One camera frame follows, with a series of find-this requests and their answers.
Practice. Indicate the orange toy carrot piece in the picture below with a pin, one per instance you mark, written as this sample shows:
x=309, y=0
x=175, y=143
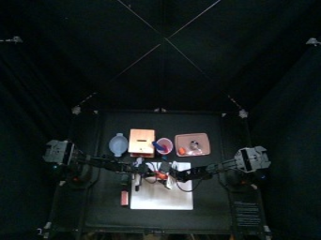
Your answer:
x=160, y=176

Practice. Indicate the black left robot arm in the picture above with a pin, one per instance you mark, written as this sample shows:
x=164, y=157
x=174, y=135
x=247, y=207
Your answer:
x=93, y=162

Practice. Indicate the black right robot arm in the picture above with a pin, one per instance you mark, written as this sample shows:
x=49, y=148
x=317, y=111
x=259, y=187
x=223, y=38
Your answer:
x=220, y=165

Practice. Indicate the pink rectangular plate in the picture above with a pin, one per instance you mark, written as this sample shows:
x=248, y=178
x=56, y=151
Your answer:
x=191, y=143

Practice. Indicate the white toy knife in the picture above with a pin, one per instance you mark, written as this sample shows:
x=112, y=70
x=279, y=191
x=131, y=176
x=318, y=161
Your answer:
x=136, y=184

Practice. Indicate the white cutting board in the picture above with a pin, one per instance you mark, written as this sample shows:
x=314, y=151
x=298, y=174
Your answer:
x=160, y=197

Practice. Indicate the orange toy food piece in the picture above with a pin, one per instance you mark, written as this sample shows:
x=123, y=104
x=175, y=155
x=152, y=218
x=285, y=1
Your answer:
x=182, y=151

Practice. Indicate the pink plastic cup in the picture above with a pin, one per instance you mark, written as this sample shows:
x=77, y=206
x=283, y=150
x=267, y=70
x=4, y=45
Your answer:
x=164, y=146

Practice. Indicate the wooden box with slot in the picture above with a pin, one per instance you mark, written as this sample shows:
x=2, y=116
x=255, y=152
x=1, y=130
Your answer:
x=141, y=141

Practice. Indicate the red rectangular block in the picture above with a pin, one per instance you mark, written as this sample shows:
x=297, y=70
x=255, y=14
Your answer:
x=124, y=198

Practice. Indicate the light blue bowl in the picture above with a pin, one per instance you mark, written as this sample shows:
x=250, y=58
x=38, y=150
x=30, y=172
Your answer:
x=117, y=145

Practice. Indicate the clear glass object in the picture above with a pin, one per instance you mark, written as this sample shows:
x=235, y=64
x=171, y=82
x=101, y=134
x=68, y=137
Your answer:
x=194, y=145

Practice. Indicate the white printed label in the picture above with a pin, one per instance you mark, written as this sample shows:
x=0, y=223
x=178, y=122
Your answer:
x=247, y=215

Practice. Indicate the silver frame clamp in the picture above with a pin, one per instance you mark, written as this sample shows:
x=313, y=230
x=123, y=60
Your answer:
x=311, y=41
x=75, y=109
x=243, y=113
x=14, y=39

